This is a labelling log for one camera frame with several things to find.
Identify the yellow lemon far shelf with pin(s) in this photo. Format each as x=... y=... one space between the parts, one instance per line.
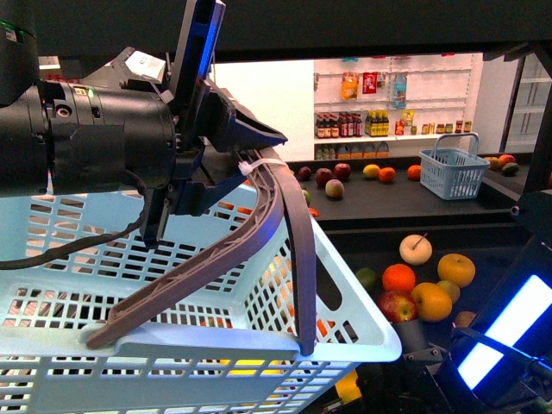
x=371 y=171

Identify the green lime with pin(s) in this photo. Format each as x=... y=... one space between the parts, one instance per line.
x=368 y=278

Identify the yellow orange apple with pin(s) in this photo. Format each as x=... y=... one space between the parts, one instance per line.
x=456 y=268

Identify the white zip tie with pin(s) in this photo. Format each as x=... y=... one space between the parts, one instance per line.
x=247 y=168

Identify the red apple far shelf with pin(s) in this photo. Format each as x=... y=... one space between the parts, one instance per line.
x=342 y=171

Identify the white pear with stem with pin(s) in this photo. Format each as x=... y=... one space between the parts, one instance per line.
x=415 y=249

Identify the light blue shopping basket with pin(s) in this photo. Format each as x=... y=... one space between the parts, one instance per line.
x=240 y=310

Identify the dark red apple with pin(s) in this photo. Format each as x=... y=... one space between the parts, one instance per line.
x=322 y=176

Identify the black metal shelf frame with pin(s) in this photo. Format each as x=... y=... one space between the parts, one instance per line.
x=265 y=49

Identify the red yellow apple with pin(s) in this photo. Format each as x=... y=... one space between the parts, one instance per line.
x=397 y=306

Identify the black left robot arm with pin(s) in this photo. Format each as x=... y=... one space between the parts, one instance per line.
x=44 y=124

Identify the pink green peach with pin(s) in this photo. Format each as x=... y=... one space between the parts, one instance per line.
x=334 y=189

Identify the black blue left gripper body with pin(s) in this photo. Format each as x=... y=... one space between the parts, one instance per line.
x=175 y=145

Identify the large yellow orange fruit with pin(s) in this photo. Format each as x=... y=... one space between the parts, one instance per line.
x=433 y=303

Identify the small blue basket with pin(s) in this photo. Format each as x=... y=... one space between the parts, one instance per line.
x=452 y=173

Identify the white background store shelf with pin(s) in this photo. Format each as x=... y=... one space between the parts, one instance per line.
x=392 y=105

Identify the orange shelf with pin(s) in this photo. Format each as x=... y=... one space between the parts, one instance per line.
x=387 y=175
x=414 y=172

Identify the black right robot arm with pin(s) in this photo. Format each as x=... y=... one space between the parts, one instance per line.
x=501 y=363

